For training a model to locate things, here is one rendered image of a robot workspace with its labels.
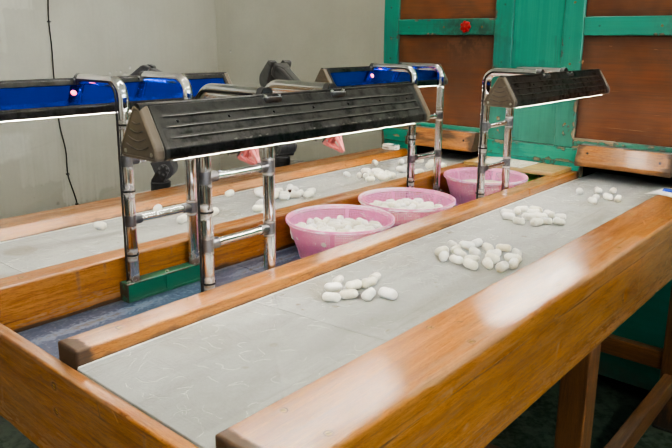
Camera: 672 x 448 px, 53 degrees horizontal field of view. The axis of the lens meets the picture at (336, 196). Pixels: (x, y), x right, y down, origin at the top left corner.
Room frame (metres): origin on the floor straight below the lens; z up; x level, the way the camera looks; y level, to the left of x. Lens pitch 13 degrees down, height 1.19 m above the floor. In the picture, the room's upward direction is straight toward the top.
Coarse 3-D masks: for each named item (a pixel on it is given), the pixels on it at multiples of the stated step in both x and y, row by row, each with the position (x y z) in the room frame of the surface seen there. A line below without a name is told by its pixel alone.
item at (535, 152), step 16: (384, 128) 2.77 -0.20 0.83; (400, 128) 2.73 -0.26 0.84; (400, 144) 2.72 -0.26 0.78; (496, 144) 2.44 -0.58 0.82; (512, 144) 2.40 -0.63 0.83; (528, 144) 2.36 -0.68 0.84; (544, 144) 2.33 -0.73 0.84; (464, 160) 2.56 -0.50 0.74; (528, 160) 2.36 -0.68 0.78; (544, 160) 2.32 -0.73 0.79; (560, 160) 2.28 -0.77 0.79; (592, 176) 2.27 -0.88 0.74; (608, 176) 2.27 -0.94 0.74; (624, 176) 2.27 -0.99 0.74; (640, 176) 2.25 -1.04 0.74; (656, 176) 2.22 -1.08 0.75; (656, 304) 2.07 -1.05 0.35; (640, 320) 2.10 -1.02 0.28; (656, 320) 2.07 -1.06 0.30; (624, 336) 2.13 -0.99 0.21; (640, 336) 2.10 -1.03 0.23; (656, 336) 2.06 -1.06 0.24; (608, 368) 2.16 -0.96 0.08; (624, 368) 2.12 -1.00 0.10; (640, 368) 2.09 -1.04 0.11; (656, 368) 2.06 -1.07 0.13; (640, 384) 2.09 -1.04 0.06
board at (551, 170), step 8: (472, 160) 2.35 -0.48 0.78; (512, 168) 2.22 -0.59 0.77; (520, 168) 2.21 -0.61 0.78; (528, 168) 2.21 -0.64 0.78; (536, 168) 2.21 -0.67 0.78; (544, 168) 2.21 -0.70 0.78; (552, 168) 2.21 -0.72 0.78; (560, 168) 2.22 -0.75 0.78; (568, 168) 2.22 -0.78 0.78; (552, 176) 2.13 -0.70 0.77
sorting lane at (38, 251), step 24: (360, 168) 2.38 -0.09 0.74; (384, 168) 2.38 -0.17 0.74; (432, 168) 2.39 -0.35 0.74; (240, 192) 1.98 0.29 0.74; (336, 192) 1.99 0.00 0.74; (168, 216) 1.69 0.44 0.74; (216, 216) 1.70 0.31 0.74; (240, 216) 1.70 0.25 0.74; (24, 240) 1.47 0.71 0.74; (48, 240) 1.47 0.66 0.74; (72, 240) 1.47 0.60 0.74; (96, 240) 1.47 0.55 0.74; (120, 240) 1.48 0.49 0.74; (144, 240) 1.48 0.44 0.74; (0, 264) 1.30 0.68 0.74; (24, 264) 1.30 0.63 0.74; (48, 264) 1.31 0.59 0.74
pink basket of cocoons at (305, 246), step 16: (304, 208) 1.68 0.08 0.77; (320, 208) 1.70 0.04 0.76; (336, 208) 1.71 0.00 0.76; (352, 208) 1.71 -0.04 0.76; (368, 208) 1.69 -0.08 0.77; (288, 224) 1.53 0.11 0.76; (384, 224) 1.63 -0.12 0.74; (304, 240) 1.50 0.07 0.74; (320, 240) 1.47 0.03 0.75; (336, 240) 1.46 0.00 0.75; (352, 240) 1.47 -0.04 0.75; (304, 256) 1.53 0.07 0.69
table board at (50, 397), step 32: (0, 352) 0.98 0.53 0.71; (32, 352) 0.91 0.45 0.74; (0, 384) 0.99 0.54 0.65; (32, 384) 0.91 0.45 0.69; (64, 384) 0.84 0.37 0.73; (96, 384) 0.82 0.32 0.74; (32, 416) 0.92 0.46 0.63; (64, 416) 0.85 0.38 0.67; (96, 416) 0.79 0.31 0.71; (128, 416) 0.75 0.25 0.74
